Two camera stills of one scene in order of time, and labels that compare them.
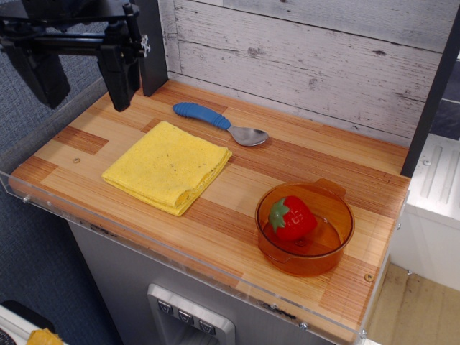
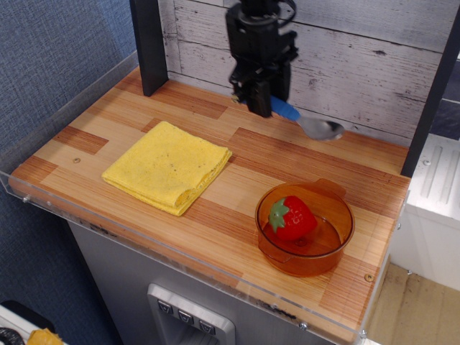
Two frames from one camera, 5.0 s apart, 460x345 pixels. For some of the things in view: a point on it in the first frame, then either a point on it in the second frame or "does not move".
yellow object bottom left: [44, 336] does not move
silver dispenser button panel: [162, 300] does not move
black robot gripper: [50, 26] → [261, 49]
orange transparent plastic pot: [303, 228] does not move
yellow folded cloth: [167, 167] does not move
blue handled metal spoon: [246, 136] → [317, 129]
